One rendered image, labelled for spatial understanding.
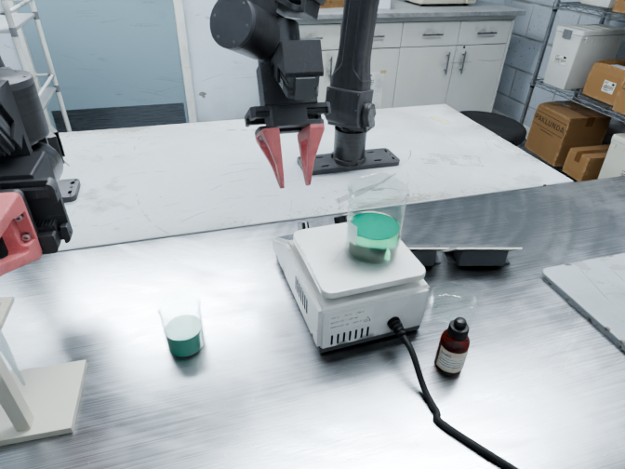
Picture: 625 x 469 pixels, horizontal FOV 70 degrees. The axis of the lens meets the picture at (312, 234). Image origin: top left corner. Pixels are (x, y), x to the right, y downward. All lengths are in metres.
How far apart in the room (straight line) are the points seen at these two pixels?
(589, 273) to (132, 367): 0.59
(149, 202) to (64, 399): 0.39
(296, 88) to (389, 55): 2.63
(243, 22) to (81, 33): 2.89
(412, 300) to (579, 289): 0.25
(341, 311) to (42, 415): 0.30
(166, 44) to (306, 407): 3.07
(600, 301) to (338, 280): 0.35
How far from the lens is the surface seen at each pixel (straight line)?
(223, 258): 0.64
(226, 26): 0.54
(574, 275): 0.70
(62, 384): 0.53
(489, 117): 2.13
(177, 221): 0.74
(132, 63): 3.40
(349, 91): 0.82
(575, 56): 3.03
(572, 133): 3.10
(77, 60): 3.43
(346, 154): 0.88
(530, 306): 0.63
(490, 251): 0.66
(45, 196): 0.47
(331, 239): 0.52
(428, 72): 3.29
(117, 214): 0.79
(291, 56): 0.51
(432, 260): 0.64
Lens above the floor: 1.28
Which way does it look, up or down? 34 degrees down
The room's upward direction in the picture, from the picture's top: 2 degrees clockwise
